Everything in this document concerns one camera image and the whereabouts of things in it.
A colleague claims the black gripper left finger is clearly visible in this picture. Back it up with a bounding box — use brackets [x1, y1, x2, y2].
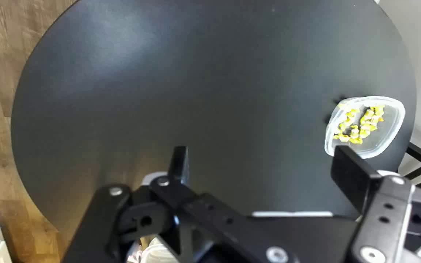
[63, 145, 300, 263]

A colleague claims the clear plastic lunch box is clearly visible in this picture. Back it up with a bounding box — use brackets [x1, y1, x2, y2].
[323, 95, 406, 160]

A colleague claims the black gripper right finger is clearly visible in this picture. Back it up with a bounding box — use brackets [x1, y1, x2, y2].
[330, 145, 421, 263]

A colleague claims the yellow candy pile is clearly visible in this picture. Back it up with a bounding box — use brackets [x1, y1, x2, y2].
[333, 104, 386, 147]

